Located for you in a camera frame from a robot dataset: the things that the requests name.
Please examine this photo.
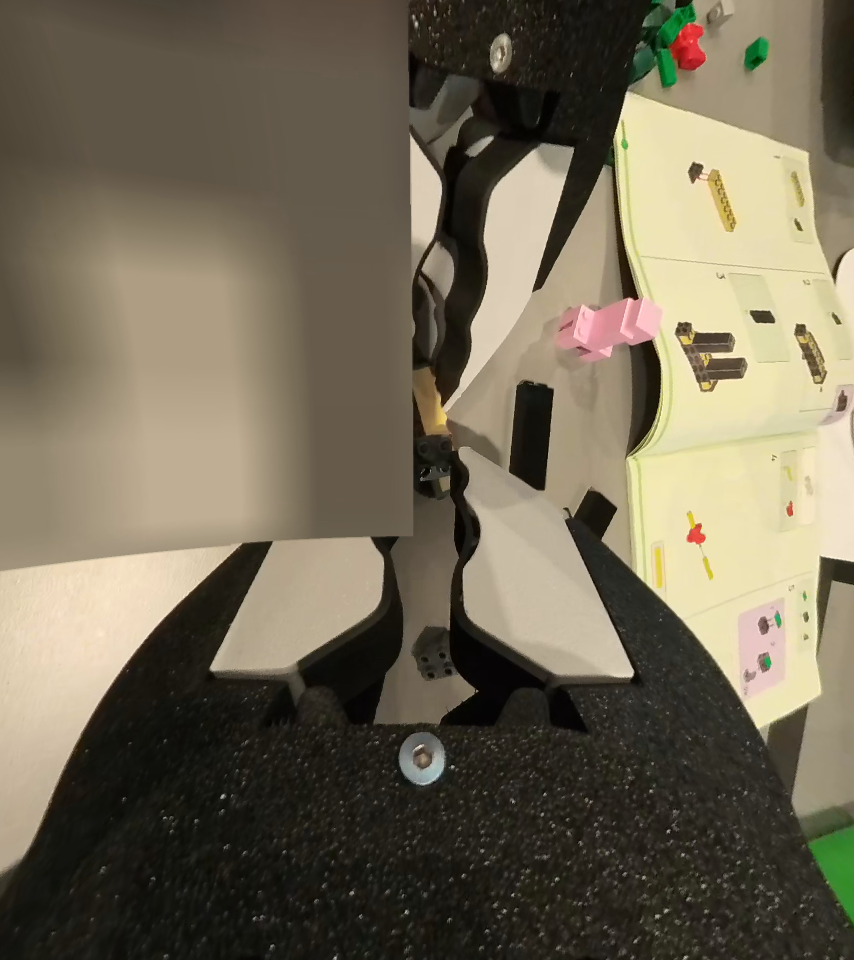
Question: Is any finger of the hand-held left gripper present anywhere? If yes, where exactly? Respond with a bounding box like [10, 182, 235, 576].
[410, 135, 449, 361]
[430, 135, 575, 414]

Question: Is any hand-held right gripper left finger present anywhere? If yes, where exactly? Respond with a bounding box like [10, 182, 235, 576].
[209, 536, 392, 685]

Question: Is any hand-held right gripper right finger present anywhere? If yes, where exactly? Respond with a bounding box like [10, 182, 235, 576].
[448, 446, 636, 687]

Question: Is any yellow long brick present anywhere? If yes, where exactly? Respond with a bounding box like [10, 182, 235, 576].
[413, 367, 449, 440]

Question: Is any grey desk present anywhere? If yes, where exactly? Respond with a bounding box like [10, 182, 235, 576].
[0, 0, 854, 912]

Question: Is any dark green plant piece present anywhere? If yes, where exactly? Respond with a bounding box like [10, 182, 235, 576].
[625, 26, 660, 85]

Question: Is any long black brick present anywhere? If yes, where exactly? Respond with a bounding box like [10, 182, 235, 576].
[509, 381, 554, 492]
[573, 487, 619, 537]

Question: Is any red flower brick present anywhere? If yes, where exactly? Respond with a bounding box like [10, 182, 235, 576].
[669, 22, 707, 70]

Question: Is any pink brick pig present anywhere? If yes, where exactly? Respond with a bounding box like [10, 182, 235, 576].
[556, 296, 664, 365]

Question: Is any pale green instruction booklet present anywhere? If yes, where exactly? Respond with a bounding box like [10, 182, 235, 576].
[613, 91, 854, 727]

